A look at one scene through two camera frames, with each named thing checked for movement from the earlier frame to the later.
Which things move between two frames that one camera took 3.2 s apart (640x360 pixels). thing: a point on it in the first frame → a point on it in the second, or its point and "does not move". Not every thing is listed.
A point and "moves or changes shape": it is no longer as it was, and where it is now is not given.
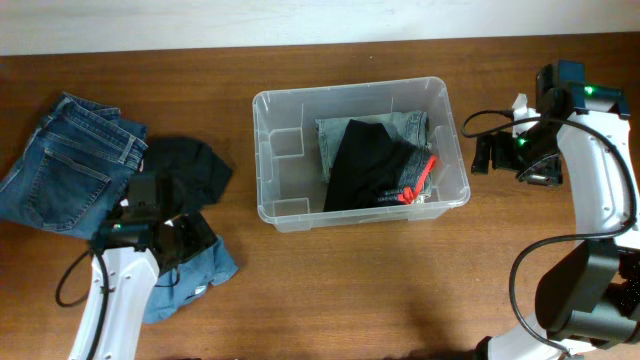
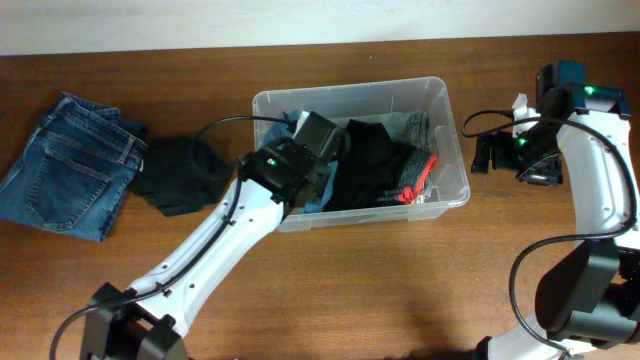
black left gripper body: x=188 y=238 → x=320 y=176
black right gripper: x=542 y=170 does not move
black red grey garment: x=370 y=169 does not move
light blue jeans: x=410 y=127 does not move
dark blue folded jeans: x=76 y=168 does not move
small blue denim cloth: x=174 y=287 moves or changes shape
